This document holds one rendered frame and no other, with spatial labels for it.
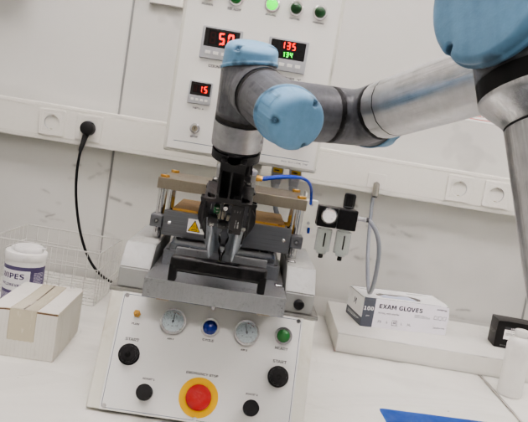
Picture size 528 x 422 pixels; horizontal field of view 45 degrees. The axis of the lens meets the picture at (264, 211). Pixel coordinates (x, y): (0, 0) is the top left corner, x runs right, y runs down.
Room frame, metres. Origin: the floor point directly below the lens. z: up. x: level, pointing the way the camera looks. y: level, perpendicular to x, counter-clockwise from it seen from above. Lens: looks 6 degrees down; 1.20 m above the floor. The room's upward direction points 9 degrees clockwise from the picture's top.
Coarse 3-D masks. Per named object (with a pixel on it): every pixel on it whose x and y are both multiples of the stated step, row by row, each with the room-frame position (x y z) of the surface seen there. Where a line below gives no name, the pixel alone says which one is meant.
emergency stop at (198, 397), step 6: (198, 384) 0.95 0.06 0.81; (192, 390) 0.95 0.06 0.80; (198, 390) 0.95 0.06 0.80; (204, 390) 0.95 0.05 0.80; (186, 396) 0.95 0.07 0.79; (192, 396) 0.94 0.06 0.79; (198, 396) 0.94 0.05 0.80; (204, 396) 0.95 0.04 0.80; (210, 396) 0.95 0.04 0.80; (186, 402) 0.94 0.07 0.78; (192, 402) 0.94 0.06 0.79; (198, 402) 0.94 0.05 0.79; (204, 402) 0.94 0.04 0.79; (192, 408) 0.94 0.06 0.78; (198, 408) 0.94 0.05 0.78; (204, 408) 0.94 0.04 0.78
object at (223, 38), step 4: (212, 32) 1.33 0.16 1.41; (216, 32) 1.33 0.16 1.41; (220, 32) 1.33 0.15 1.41; (224, 32) 1.33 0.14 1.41; (212, 36) 1.33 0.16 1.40; (216, 36) 1.33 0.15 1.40; (220, 36) 1.33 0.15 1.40; (224, 36) 1.33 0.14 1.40; (228, 36) 1.33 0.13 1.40; (232, 36) 1.33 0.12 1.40; (208, 40) 1.33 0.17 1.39; (212, 40) 1.33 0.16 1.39; (216, 40) 1.33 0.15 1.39; (220, 40) 1.33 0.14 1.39; (224, 40) 1.33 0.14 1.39; (228, 40) 1.33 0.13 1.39; (212, 44) 1.33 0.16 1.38; (216, 44) 1.33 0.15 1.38; (220, 44) 1.33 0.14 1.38; (224, 44) 1.33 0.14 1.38
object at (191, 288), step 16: (240, 256) 1.02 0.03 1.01; (160, 272) 0.99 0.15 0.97; (144, 288) 0.94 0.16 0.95; (160, 288) 0.94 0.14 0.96; (176, 288) 0.94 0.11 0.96; (192, 288) 0.95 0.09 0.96; (208, 288) 0.95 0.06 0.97; (224, 288) 0.95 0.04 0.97; (240, 288) 0.97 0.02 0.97; (272, 288) 1.00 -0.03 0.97; (208, 304) 0.95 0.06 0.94; (224, 304) 0.95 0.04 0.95; (240, 304) 0.95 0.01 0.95; (256, 304) 0.95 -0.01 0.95; (272, 304) 0.95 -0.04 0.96
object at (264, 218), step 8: (184, 200) 1.26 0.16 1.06; (192, 200) 1.29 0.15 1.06; (176, 208) 1.13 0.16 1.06; (184, 208) 1.13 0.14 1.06; (192, 208) 1.15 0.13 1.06; (256, 216) 1.20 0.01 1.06; (264, 216) 1.21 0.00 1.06; (272, 216) 1.24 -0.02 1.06; (280, 216) 1.26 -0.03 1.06; (272, 224) 1.13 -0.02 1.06; (280, 224) 1.13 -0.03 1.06; (288, 224) 1.24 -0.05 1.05
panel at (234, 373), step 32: (128, 320) 0.99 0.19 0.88; (160, 320) 1.00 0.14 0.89; (192, 320) 1.00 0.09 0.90; (224, 320) 1.01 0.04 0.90; (256, 320) 1.01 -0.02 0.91; (288, 320) 1.02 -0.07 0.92; (160, 352) 0.98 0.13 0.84; (192, 352) 0.98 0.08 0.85; (224, 352) 0.99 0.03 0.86; (256, 352) 0.99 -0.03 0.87; (288, 352) 1.00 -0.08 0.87; (128, 384) 0.95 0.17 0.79; (160, 384) 0.96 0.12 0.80; (192, 384) 0.96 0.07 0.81; (224, 384) 0.96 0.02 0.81; (256, 384) 0.97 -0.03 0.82; (288, 384) 0.97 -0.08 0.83; (160, 416) 0.94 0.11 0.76; (192, 416) 0.94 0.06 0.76; (224, 416) 0.94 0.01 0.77; (256, 416) 0.95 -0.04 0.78; (288, 416) 0.95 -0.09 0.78
